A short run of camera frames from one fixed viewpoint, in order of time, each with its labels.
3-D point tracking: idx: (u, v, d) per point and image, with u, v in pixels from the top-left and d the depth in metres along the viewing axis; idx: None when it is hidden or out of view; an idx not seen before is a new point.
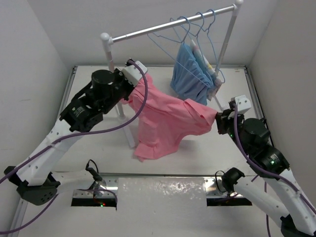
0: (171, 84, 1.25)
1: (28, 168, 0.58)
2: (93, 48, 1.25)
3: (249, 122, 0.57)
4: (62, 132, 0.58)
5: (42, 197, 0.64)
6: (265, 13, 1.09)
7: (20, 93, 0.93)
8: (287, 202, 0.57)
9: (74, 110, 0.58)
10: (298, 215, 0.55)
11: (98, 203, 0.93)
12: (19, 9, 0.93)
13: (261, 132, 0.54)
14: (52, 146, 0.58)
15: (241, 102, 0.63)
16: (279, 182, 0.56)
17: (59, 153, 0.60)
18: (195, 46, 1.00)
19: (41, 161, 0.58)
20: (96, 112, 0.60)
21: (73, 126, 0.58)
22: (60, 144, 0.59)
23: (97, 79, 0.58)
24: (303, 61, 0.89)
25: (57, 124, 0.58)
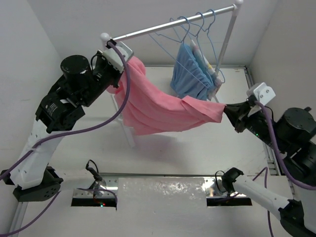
0: (170, 84, 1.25)
1: (19, 173, 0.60)
2: (93, 48, 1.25)
3: (293, 114, 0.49)
4: (40, 134, 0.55)
5: (47, 194, 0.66)
6: (265, 13, 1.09)
7: (20, 93, 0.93)
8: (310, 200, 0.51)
9: (48, 107, 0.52)
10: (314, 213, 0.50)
11: (98, 203, 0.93)
12: (19, 9, 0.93)
13: (310, 128, 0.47)
14: (32, 150, 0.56)
15: (262, 95, 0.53)
16: None
17: (44, 156, 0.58)
18: (195, 46, 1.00)
19: (27, 166, 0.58)
20: (72, 109, 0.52)
21: (50, 126, 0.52)
22: (41, 147, 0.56)
23: (67, 68, 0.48)
24: (303, 61, 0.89)
25: (36, 125, 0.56)
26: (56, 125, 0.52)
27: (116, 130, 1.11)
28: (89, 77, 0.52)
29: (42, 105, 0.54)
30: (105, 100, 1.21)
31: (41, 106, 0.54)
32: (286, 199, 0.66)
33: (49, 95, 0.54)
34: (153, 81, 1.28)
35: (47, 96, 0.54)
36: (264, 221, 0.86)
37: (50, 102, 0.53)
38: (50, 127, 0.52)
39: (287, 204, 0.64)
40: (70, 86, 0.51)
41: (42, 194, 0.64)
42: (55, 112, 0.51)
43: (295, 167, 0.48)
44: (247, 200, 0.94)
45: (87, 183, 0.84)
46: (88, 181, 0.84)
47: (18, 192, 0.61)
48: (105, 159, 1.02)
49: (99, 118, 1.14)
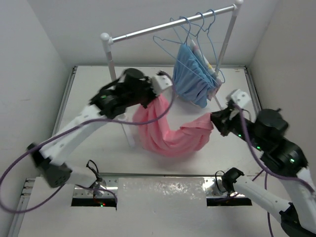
0: None
1: (53, 146, 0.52)
2: (93, 48, 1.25)
3: (264, 113, 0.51)
4: (92, 116, 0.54)
5: (57, 181, 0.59)
6: (265, 13, 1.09)
7: (21, 92, 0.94)
8: (296, 198, 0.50)
9: (103, 98, 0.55)
10: (307, 214, 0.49)
11: (98, 203, 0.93)
12: (19, 9, 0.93)
13: (279, 125, 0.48)
14: (81, 126, 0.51)
15: (239, 99, 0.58)
16: (296, 183, 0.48)
17: (82, 137, 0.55)
18: (195, 46, 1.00)
19: (67, 140, 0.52)
20: (123, 107, 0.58)
21: (103, 111, 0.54)
22: (87, 126, 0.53)
23: (132, 72, 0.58)
24: (303, 61, 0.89)
25: (87, 108, 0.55)
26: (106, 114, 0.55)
27: (116, 130, 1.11)
28: (143, 87, 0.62)
29: (96, 96, 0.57)
30: None
31: (97, 95, 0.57)
32: (287, 202, 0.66)
33: (103, 89, 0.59)
34: None
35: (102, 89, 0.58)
36: (264, 222, 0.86)
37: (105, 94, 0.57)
38: (103, 112, 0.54)
39: (288, 207, 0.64)
40: (128, 87, 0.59)
41: (55, 180, 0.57)
42: (110, 104, 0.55)
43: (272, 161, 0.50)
44: (247, 201, 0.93)
45: (89, 183, 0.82)
46: (91, 180, 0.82)
47: (45, 165, 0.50)
48: (105, 158, 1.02)
49: None
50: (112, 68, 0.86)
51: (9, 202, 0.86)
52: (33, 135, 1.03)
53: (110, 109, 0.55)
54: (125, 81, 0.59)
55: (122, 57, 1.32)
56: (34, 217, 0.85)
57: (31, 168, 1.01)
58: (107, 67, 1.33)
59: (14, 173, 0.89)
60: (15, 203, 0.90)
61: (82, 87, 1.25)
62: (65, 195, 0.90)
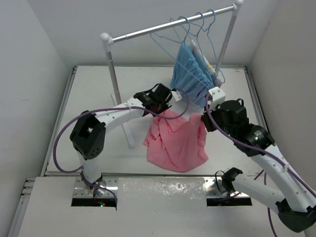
0: (170, 84, 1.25)
1: (106, 117, 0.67)
2: (93, 48, 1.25)
3: (226, 103, 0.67)
4: (136, 104, 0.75)
5: (92, 152, 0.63)
6: (265, 13, 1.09)
7: (20, 92, 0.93)
8: (275, 178, 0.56)
9: (144, 97, 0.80)
10: (288, 190, 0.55)
11: (98, 203, 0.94)
12: (18, 9, 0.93)
13: (237, 109, 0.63)
14: (131, 108, 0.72)
15: (215, 93, 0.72)
16: (265, 157, 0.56)
17: (125, 117, 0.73)
18: (195, 46, 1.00)
19: (118, 114, 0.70)
20: (155, 107, 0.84)
21: (146, 102, 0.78)
22: (133, 111, 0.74)
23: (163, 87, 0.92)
24: (303, 61, 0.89)
25: (133, 99, 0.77)
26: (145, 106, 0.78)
27: (117, 130, 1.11)
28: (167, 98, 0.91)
29: (139, 94, 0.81)
30: (105, 100, 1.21)
31: (139, 93, 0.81)
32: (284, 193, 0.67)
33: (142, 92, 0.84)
34: (153, 81, 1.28)
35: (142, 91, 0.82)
36: (264, 221, 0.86)
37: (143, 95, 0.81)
38: (144, 103, 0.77)
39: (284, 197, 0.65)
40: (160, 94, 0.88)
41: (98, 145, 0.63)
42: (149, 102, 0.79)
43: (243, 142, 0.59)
44: (246, 201, 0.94)
45: (94, 177, 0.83)
46: (96, 176, 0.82)
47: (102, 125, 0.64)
48: (105, 158, 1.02)
49: None
50: (112, 68, 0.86)
51: (9, 202, 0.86)
52: (33, 135, 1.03)
53: (148, 105, 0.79)
54: (159, 90, 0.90)
55: (122, 58, 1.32)
56: (35, 217, 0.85)
57: (31, 167, 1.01)
58: (107, 67, 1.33)
59: (14, 173, 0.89)
60: (15, 203, 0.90)
61: (82, 87, 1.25)
62: (65, 196, 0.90)
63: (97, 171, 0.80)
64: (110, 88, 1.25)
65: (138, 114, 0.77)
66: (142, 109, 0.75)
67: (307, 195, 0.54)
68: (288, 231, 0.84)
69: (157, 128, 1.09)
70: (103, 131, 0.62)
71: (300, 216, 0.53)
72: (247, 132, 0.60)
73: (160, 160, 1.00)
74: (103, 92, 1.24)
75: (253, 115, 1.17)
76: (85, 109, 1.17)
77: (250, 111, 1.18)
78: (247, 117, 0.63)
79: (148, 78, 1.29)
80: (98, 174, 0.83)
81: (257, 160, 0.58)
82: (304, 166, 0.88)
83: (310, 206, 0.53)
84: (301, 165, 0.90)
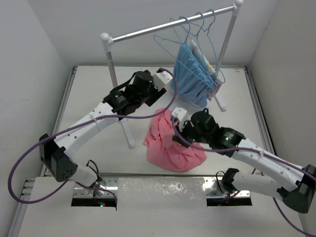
0: (170, 84, 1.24)
1: (68, 138, 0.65)
2: (93, 48, 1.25)
3: (195, 115, 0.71)
4: (104, 111, 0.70)
5: (64, 175, 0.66)
6: (265, 13, 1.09)
7: (20, 93, 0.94)
8: (259, 167, 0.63)
9: (117, 98, 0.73)
10: (274, 173, 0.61)
11: (98, 203, 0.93)
12: (19, 9, 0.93)
13: (205, 119, 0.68)
14: (96, 120, 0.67)
15: (177, 113, 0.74)
16: (241, 152, 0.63)
17: (93, 130, 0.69)
18: (195, 46, 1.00)
19: (81, 132, 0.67)
20: (133, 105, 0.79)
21: (116, 107, 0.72)
22: (101, 121, 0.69)
23: (140, 75, 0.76)
24: (303, 61, 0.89)
25: (100, 105, 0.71)
26: (117, 111, 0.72)
27: (116, 130, 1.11)
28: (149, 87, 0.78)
29: (110, 96, 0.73)
30: None
31: (111, 93, 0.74)
32: None
33: (116, 89, 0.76)
34: None
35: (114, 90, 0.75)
36: (264, 221, 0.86)
37: (115, 95, 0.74)
38: (115, 110, 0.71)
39: None
40: (137, 89, 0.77)
41: (63, 171, 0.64)
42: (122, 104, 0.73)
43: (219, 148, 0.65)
44: (247, 200, 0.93)
45: (89, 181, 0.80)
46: (91, 179, 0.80)
47: (59, 152, 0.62)
48: (105, 158, 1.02)
49: None
50: (112, 68, 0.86)
51: (9, 202, 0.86)
52: (33, 135, 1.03)
53: (122, 107, 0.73)
54: (135, 83, 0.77)
55: (122, 58, 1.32)
56: (34, 217, 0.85)
57: (31, 167, 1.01)
58: (107, 67, 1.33)
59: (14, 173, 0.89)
60: (15, 203, 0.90)
61: (82, 87, 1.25)
62: (65, 196, 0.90)
63: (91, 175, 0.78)
64: (109, 87, 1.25)
65: (112, 120, 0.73)
66: (113, 116, 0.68)
67: (292, 172, 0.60)
68: (289, 231, 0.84)
69: (157, 128, 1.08)
70: (61, 157, 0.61)
71: (297, 193, 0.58)
72: (219, 136, 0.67)
73: (160, 160, 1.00)
74: (103, 92, 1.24)
75: (253, 115, 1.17)
76: (85, 109, 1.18)
77: (250, 111, 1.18)
78: (215, 123, 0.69)
79: None
80: (94, 178, 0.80)
81: (238, 157, 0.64)
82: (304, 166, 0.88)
83: (298, 179, 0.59)
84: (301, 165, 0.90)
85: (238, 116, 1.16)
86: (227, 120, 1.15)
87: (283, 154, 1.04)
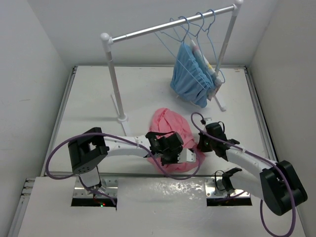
0: (170, 85, 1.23)
1: (113, 142, 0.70)
2: (93, 48, 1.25)
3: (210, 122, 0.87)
4: (144, 143, 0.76)
5: (80, 169, 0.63)
6: (264, 14, 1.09)
7: (20, 93, 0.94)
8: (243, 162, 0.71)
9: (154, 140, 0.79)
10: (250, 164, 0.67)
11: (98, 203, 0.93)
12: (19, 9, 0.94)
13: (215, 125, 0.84)
14: (138, 145, 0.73)
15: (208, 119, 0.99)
16: (231, 150, 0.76)
17: (130, 150, 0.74)
18: (195, 46, 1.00)
19: (124, 145, 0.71)
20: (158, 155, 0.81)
21: (153, 148, 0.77)
22: (139, 149, 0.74)
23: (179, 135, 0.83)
24: (303, 61, 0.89)
25: (143, 137, 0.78)
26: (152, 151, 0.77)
27: (116, 130, 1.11)
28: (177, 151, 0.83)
29: (151, 135, 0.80)
30: (105, 100, 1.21)
31: (153, 134, 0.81)
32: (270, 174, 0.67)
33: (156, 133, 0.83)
34: (153, 81, 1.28)
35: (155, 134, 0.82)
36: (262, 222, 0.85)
37: (154, 138, 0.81)
38: (151, 147, 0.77)
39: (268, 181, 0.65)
40: (170, 143, 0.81)
41: (86, 167, 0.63)
42: (156, 148, 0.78)
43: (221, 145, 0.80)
44: (247, 200, 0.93)
45: (90, 182, 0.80)
46: (93, 181, 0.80)
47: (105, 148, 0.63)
48: (105, 158, 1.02)
49: (100, 118, 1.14)
50: (112, 68, 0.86)
51: (9, 202, 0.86)
52: (33, 135, 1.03)
53: (154, 150, 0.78)
54: (171, 139, 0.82)
55: (122, 58, 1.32)
56: (34, 217, 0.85)
57: (31, 167, 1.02)
58: (107, 67, 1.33)
59: (14, 173, 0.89)
60: (15, 203, 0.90)
61: (82, 87, 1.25)
62: (65, 196, 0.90)
63: (95, 178, 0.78)
64: (109, 87, 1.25)
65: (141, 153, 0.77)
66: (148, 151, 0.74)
67: (265, 164, 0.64)
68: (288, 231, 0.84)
69: (158, 129, 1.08)
70: (103, 155, 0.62)
71: (261, 178, 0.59)
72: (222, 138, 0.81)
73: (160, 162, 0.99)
74: (103, 92, 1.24)
75: (253, 115, 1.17)
76: (85, 108, 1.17)
77: (250, 111, 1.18)
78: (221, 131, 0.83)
79: (147, 78, 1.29)
80: (96, 181, 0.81)
81: (231, 157, 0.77)
82: (304, 166, 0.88)
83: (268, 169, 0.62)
84: (301, 165, 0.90)
85: (238, 116, 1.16)
86: (227, 120, 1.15)
87: (283, 154, 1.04)
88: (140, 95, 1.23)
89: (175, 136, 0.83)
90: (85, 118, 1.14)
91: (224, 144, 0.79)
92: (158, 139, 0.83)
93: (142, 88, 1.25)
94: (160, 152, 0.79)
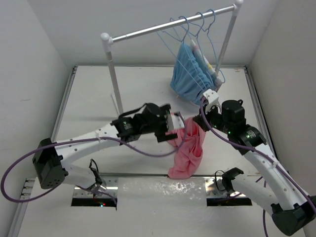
0: (170, 84, 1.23)
1: (67, 148, 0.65)
2: (93, 48, 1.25)
3: (228, 103, 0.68)
4: (110, 133, 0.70)
5: (50, 181, 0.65)
6: (264, 14, 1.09)
7: (20, 92, 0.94)
8: (266, 176, 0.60)
9: (124, 124, 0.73)
10: (277, 186, 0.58)
11: (98, 203, 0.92)
12: (19, 9, 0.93)
13: (236, 109, 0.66)
14: (100, 139, 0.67)
15: (209, 96, 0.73)
16: (255, 155, 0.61)
17: (94, 146, 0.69)
18: (195, 46, 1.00)
19: (81, 146, 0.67)
20: (136, 136, 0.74)
21: (122, 134, 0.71)
22: (104, 141, 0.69)
23: (149, 107, 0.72)
24: (303, 61, 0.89)
25: (108, 126, 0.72)
26: (121, 137, 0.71)
27: None
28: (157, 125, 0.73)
29: (120, 120, 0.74)
30: (105, 100, 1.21)
31: (120, 119, 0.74)
32: None
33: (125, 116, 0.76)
34: (153, 80, 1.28)
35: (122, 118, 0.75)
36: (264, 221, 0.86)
37: (123, 122, 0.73)
38: (120, 135, 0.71)
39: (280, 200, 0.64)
40: (145, 121, 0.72)
41: (50, 179, 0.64)
42: (128, 131, 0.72)
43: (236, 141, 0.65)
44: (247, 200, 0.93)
45: (87, 184, 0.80)
46: (89, 182, 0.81)
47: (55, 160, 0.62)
48: (105, 158, 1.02)
49: (99, 118, 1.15)
50: (112, 68, 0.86)
51: (9, 202, 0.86)
52: (33, 135, 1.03)
53: (125, 136, 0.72)
54: (145, 114, 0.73)
55: (122, 57, 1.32)
56: (34, 217, 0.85)
57: (31, 167, 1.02)
58: (107, 67, 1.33)
59: (15, 173, 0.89)
60: (15, 203, 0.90)
61: (81, 87, 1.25)
62: (65, 196, 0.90)
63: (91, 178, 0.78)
64: (109, 87, 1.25)
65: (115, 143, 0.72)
66: (117, 140, 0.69)
67: (296, 193, 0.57)
68: None
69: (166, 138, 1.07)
70: (58, 166, 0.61)
71: (289, 213, 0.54)
72: (242, 130, 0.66)
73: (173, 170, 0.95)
74: (103, 92, 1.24)
75: (254, 115, 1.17)
76: (85, 108, 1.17)
77: (249, 111, 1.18)
78: (244, 117, 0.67)
79: (147, 78, 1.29)
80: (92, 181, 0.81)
81: (248, 157, 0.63)
82: (304, 166, 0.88)
83: (298, 203, 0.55)
84: (301, 165, 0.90)
85: None
86: None
87: (283, 154, 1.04)
88: (140, 95, 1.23)
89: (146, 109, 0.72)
90: (85, 118, 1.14)
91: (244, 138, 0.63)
92: (131, 121, 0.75)
93: (142, 88, 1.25)
94: (134, 135, 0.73)
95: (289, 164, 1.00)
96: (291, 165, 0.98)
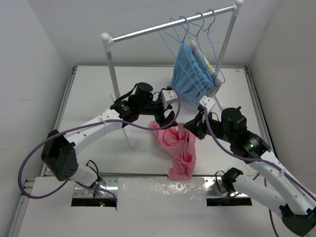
0: (171, 84, 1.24)
1: (76, 135, 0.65)
2: (93, 48, 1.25)
3: (227, 112, 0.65)
4: (112, 115, 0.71)
5: (64, 173, 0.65)
6: (264, 14, 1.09)
7: (20, 92, 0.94)
8: (275, 183, 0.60)
9: (123, 106, 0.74)
10: (288, 194, 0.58)
11: (98, 203, 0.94)
12: (19, 9, 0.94)
13: (238, 119, 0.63)
14: (105, 122, 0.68)
15: (206, 103, 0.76)
16: (262, 165, 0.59)
17: (99, 132, 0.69)
18: (195, 46, 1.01)
19: (90, 132, 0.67)
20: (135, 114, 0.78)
21: (123, 114, 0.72)
22: (109, 124, 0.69)
23: (141, 87, 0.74)
24: (303, 61, 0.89)
25: (108, 110, 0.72)
26: (123, 117, 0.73)
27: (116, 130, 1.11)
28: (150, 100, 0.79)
29: (117, 103, 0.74)
30: (105, 100, 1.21)
31: (117, 102, 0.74)
32: None
33: (120, 99, 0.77)
34: (153, 80, 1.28)
35: (117, 101, 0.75)
36: (264, 221, 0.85)
37: (121, 104, 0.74)
38: (122, 116, 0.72)
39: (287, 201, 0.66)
40: (139, 99, 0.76)
41: (65, 170, 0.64)
42: (128, 112, 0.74)
43: (240, 152, 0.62)
44: (246, 200, 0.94)
45: (87, 184, 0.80)
46: (90, 181, 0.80)
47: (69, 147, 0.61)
48: (105, 159, 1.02)
49: None
50: (112, 68, 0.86)
51: (10, 202, 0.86)
52: (33, 135, 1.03)
53: (127, 116, 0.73)
54: (138, 93, 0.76)
55: (122, 57, 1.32)
56: (34, 217, 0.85)
57: (31, 167, 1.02)
58: (107, 67, 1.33)
59: (15, 173, 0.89)
60: (15, 203, 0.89)
61: (81, 87, 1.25)
62: (65, 196, 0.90)
63: (90, 176, 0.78)
64: (109, 88, 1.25)
65: (117, 125, 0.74)
66: (120, 121, 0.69)
67: (306, 197, 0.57)
68: (288, 231, 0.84)
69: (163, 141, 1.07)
70: (71, 153, 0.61)
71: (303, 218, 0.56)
72: (244, 139, 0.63)
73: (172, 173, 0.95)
74: (103, 92, 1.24)
75: (253, 115, 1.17)
76: (85, 108, 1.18)
77: (249, 112, 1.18)
78: (245, 126, 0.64)
79: (147, 78, 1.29)
80: (94, 177, 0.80)
81: (254, 167, 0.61)
82: (304, 166, 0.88)
83: (310, 207, 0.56)
84: (301, 165, 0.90)
85: None
86: None
87: (284, 155, 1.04)
88: None
89: (138, 88, 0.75)
90: (85, 118, 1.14)
91: (248, 150, 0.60)
92: (126, 102, 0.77)
93: None
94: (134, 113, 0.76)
95: (289, 164, 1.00)
96: (291, 165, 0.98)
